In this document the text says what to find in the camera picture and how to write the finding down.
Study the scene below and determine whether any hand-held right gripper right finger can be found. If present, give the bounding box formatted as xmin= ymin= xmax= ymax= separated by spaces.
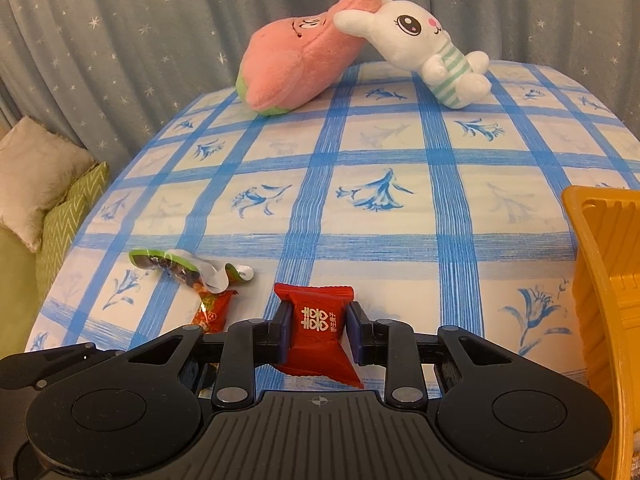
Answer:
xmin=346 ymin=302 xmax=527 ymax=408

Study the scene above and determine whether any white rabbit plush toy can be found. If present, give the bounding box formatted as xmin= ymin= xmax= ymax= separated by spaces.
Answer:
xmin=332 ymin=0 xmax=494 ymax=110

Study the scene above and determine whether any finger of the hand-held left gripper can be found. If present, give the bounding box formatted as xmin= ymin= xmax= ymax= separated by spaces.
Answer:
xmin=0 ymin=342 xmax=99 ymax=392

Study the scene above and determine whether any green zigzag cushion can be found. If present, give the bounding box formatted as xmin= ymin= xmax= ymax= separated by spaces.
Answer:
xmin=34 ymin=160 xmax=111 ymax=307

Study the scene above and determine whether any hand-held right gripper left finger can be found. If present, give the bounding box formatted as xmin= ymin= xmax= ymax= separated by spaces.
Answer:
xmin=120 ymin=305 xmax=293 ymax=408

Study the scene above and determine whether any beige fluffy cushion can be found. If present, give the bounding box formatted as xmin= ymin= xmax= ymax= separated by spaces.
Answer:
xmin=0 ymin=115 xmax=96 ymax=254

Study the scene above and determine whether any green snack packet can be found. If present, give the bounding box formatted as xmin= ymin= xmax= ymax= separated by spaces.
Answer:
xmin=128 ymin=248 xmax=255 ymax=294

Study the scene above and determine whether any red patterned candy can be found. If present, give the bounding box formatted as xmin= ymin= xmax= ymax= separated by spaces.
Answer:
xmin=191 ymin=288 xmax=236 ymax=337

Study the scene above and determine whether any orange plastic tray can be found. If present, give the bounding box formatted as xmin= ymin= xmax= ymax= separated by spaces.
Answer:
xmin=560 ymin=185 xmax=640 ymax=480

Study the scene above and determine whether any pink plush toy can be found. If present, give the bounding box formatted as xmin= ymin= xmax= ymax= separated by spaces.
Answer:
xmin=235 ymin=0 xmax=394 ymax=119

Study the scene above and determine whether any plain red candy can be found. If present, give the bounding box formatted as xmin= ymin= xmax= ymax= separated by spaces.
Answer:
xmin=273 ymin=282 xmax=365 ymax=390

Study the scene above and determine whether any blue checked tablecloth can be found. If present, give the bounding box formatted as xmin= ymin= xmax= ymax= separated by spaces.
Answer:
xmin=24 ymin=59 xmax=640 ymax=413

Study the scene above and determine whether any green sofa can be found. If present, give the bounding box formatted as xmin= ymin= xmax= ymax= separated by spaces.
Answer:
xmin=0 ymin=224 xmax=48 ymax=361

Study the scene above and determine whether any grey star curtain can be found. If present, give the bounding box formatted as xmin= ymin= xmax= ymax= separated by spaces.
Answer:
xmin=0 ymin=0 xmax=640 ymax=177

